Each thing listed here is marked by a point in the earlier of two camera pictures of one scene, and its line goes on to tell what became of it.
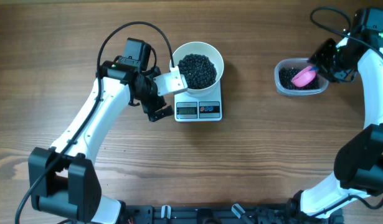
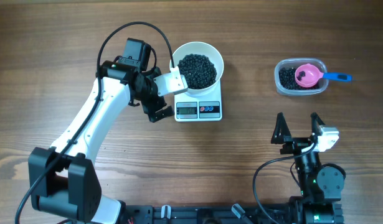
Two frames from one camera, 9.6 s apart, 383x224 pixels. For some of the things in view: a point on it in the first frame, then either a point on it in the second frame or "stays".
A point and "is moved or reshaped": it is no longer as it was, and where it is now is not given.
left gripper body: (149, 100) stays
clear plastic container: (297, 76) stays
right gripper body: (332, 62) -> (295, 145)
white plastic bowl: (200, 64) stays
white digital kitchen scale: (189, 107) stays
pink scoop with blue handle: (305, 76) is moved or reshaped
